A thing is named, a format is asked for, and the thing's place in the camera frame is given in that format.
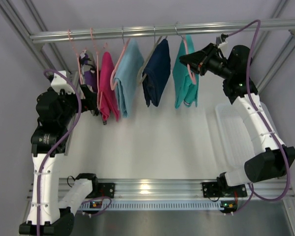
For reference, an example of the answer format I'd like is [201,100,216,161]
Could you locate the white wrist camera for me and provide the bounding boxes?
[215,34,228,48]
[51,73,75,94]

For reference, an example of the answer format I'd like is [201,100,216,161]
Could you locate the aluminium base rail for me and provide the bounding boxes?
[27,178,295,200]

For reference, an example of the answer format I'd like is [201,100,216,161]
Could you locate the navy blue trousers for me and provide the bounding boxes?
[142,38,171,107]

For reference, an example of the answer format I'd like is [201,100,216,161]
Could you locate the aluminium hanging rail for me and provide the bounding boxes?
[29,17,295,44]

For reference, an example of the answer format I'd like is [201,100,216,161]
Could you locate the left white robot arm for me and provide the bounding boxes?
[19,85,98,236]

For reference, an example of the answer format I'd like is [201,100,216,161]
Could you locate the magenta trousers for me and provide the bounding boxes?
[99,52,120,121]

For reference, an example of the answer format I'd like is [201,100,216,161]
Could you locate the right aluminium frame struts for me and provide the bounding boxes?
[251,0,295,93]

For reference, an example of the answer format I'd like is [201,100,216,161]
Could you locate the purple patterned trousers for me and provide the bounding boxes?
[78,50,106,124]

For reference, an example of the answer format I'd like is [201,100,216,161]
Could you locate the white plastic basket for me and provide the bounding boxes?
[215,101,277,173]

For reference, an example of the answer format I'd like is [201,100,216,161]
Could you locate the grey hanger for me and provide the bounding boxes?
[136,36,171,87]

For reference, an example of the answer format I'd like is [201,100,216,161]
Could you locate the white slotted cable duct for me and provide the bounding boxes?
[79,200,234,212]

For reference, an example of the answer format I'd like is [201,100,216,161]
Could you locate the aluminium frame struts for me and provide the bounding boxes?
[251,0,295,93]
[0,0,82,155]

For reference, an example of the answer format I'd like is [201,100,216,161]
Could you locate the pink hanger of magenta trousers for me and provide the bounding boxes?
[90,28,108,109]

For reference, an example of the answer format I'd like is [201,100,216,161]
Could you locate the left aluminium frame struts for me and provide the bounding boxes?
[0,0,82,155]

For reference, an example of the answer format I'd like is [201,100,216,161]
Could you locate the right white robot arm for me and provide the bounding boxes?
[179,43,295,191]

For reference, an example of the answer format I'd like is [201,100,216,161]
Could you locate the pink hanger with metal hook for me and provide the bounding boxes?
[174,21,197,85]

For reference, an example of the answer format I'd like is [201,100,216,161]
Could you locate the teal trousers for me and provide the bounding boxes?
[172,35,199,109]

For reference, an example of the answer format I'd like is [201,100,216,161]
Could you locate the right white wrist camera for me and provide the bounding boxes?
[215,34,228,48]

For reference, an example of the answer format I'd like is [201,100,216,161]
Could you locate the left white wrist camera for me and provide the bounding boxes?
[51,73,75,94]

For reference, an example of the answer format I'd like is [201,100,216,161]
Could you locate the pink hanger of blue trousers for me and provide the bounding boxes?
[110,27,130,91]

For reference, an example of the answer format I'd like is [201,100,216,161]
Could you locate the light blue trousers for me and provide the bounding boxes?
[114,39,144,118]

